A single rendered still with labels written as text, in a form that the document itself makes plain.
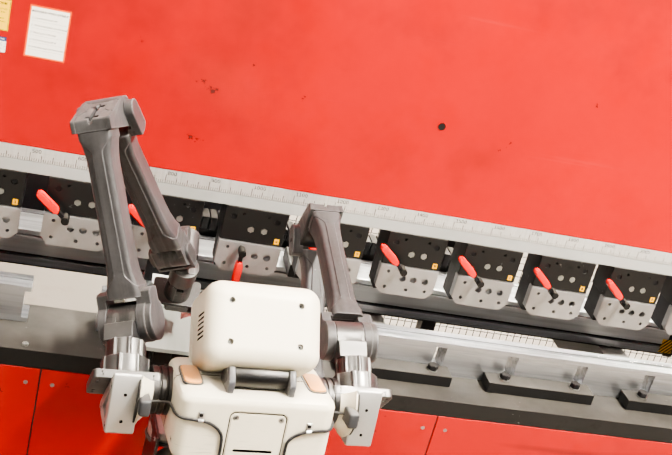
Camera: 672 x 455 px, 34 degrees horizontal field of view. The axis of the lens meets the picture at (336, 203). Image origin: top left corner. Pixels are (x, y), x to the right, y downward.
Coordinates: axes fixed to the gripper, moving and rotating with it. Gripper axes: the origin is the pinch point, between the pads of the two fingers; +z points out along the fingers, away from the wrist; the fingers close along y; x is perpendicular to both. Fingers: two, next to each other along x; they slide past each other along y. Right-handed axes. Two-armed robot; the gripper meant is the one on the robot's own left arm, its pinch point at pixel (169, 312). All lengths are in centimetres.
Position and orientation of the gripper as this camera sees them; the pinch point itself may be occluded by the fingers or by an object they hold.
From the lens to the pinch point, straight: 249.3
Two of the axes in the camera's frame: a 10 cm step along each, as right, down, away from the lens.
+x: 0.1, 8.0, -6.0
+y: -9.6, -1.6, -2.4
